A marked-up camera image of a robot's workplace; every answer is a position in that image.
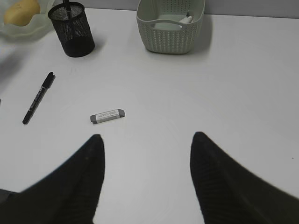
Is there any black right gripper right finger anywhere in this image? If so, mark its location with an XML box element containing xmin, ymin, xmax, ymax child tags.
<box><xmin>190</xmin><ymin>132</ymin><xmax>299</xmax><ymax>224</ymax></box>

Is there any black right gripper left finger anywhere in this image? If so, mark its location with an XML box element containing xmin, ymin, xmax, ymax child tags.
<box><xmin>0</xmin><ymin>134</ymin><xmax>105</xmax><ymax>224</ymax></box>

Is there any black marker pen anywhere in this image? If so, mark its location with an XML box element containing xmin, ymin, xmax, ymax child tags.
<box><xmin>63</xmin><ymin>0</ymin><xmax>71</xmax><ymax>13</ymax></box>
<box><xmin>22</xmin><ymin>72</ymin><xmax>56</xmax><ymax>125</ymax></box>

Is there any waste paper ball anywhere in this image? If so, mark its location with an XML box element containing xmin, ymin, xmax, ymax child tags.
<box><xmin>179</xmin><ymin>12</ymin><xmax>194</xmax><ymax>24</ymax></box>

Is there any yellow mango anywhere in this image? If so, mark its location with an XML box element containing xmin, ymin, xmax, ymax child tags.
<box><xmin>3</xmin><ymin>0</ymin><xmax>41</xmax><ymax>27</ymax></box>

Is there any grey white eraser right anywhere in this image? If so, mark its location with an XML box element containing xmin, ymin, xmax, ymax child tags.
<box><xmin>90</xmin><ymin>109</ymin><xmax>125</xmax><ymax>124</ymax></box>

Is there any pale green wavy plate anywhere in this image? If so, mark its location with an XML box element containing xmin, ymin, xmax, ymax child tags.
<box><xmin>0</xmin><ymin>0</ymin><xmax>54</xmax><ymax>40</ymax></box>

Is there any black mesh pen holder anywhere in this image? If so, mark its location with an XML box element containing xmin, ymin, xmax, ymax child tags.
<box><xmin>48</xmin><ymin>1</ymin><xmax>95</xmax><ymax>57</ymax></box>

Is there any pale green woven basket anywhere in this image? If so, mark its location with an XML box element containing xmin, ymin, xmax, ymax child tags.
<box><xmin>136</xmin><ymin>0</ymin><xmax>206</xmax><ymax>54</ymax></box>

